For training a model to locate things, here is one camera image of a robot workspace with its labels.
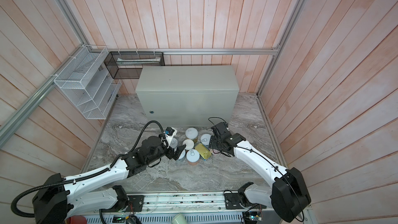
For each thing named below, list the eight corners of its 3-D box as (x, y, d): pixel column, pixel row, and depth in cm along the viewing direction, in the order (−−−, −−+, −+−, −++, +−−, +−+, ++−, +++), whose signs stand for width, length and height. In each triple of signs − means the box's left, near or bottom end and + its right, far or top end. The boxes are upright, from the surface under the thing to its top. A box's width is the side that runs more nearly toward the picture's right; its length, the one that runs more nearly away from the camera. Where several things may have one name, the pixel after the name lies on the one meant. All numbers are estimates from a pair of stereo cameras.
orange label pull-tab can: (186, 165, 87) (186, 161, 83) (187, 153, 92) (186, 149, 87) (199, 165, 87) (199, 161, 83) (199, 153, 92) (199, 149, 87)
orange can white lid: (186, 143, 95) (185, 137, 89) (186, 133, 100) (185, 127, 93) (198, 143, 95) (198, 137, 89) (198, 133, 100) (198, 127, 93)
